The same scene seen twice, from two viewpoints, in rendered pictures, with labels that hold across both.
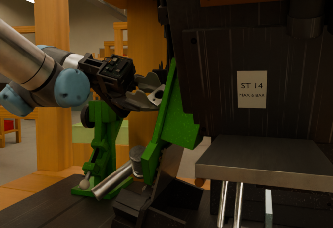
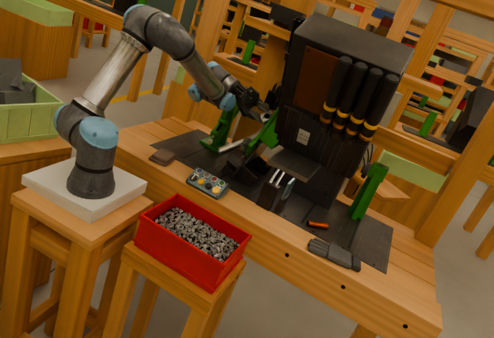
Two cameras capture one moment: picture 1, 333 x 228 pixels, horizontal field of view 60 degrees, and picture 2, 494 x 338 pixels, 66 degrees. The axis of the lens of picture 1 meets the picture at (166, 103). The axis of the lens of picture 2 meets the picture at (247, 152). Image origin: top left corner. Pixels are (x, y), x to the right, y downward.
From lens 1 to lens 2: 1.02 m
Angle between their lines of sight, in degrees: 17
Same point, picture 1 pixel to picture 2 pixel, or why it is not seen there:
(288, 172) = (294, 172)
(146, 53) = (270, 73)
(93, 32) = not seen: outside the picture
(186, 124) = (273, 137)
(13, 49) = (212, 85)
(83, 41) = not seen: outside the picture
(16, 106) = (196, 98)
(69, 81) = (228, 101)
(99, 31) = not seen: outside the picture
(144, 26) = (274, 55)
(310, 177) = (299, 175)
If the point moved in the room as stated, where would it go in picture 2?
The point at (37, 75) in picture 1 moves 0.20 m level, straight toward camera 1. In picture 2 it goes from (217, 95) to (229, 114)
